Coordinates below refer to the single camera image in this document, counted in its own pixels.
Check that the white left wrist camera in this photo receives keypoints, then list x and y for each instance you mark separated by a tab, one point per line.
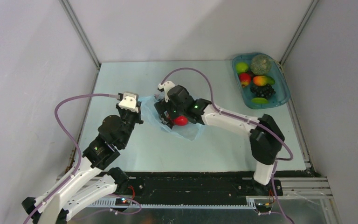
129	102

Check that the left aluminium corner post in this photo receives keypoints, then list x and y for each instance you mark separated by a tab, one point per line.
68	9

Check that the netted green fake melon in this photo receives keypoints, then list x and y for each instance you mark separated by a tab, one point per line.
260	64

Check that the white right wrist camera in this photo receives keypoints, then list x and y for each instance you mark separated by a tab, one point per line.
165	87

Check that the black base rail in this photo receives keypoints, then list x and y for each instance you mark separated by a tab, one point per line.
196	188

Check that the red yellow fake apple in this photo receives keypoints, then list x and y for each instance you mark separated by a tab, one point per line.
245	79

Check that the controller board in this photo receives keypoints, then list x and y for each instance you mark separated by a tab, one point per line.
264	205
122	202

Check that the light blue printed plastic bag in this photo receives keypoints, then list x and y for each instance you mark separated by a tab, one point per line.
150	115

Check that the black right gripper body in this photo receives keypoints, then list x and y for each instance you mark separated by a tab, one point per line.
173	111

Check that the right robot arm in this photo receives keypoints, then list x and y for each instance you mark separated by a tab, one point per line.
265	137

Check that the right controller board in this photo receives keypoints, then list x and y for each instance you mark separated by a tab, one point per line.
264	205

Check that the dark purple fake grape bunch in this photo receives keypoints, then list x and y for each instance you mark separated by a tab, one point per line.
266	91

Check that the green fake starfruit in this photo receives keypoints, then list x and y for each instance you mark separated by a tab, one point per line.
259	101

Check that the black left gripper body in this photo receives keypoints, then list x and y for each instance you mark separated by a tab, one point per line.
129	119

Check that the aluminium corner post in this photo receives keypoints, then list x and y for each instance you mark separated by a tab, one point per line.
299	30
68	9

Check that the teal plastic basin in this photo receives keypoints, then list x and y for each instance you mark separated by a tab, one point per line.
282	91

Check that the left controller board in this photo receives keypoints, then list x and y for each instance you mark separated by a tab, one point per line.
122	202

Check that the green fake apple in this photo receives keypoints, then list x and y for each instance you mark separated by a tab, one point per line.
241	67

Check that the orange green fake mango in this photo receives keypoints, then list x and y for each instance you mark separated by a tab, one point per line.
263	80

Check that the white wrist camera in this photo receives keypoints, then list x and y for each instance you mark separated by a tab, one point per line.
129	102
165	87

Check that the right aluminium corner post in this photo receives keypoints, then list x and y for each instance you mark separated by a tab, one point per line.
299	30

